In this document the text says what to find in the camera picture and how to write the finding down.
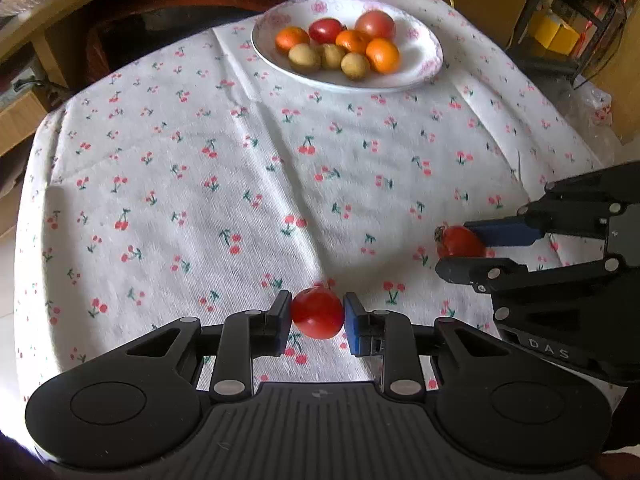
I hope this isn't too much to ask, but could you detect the red cherry tomato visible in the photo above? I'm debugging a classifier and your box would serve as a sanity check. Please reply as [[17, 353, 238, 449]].
[[434, 226, 486, 258], [291, 286, 345, 339], [308, 18, 345, 44]]

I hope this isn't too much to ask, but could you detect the tan longan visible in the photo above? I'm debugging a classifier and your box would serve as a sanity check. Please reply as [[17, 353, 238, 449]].
[[341, 52, 371, 81], [288, 44, 321, 74], [317, 44, 346, 70]]

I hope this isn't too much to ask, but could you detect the large red tomato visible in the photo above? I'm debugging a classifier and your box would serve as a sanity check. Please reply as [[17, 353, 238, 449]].
[[355, 10, 396, 40]]

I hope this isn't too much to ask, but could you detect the small mandarin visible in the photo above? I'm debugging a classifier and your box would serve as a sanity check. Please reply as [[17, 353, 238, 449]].
[[335, 29, 371, 55]]

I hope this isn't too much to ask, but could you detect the tan longan front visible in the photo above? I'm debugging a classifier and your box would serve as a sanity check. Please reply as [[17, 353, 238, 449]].
[[288, 44, 321, 74]]

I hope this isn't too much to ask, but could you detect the orange mandarin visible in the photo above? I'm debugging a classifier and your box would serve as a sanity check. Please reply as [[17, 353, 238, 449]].
[[274, 26, 310, 55]]

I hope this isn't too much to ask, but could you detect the cherry print tablecloth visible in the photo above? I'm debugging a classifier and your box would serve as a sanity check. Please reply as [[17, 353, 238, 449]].
[[14, 0, 599, 396]]

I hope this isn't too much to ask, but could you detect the yellow box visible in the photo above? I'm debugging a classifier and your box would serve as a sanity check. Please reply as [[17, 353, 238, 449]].
[[534, 12, 579, 55]]

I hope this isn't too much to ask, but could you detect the white floral plate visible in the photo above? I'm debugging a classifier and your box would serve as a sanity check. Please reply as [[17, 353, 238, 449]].
[[250, 0, 442, 93]]

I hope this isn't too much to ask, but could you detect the black metal rack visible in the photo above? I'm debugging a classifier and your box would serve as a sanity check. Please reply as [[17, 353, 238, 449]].
[[506, 0, 636, 81]]

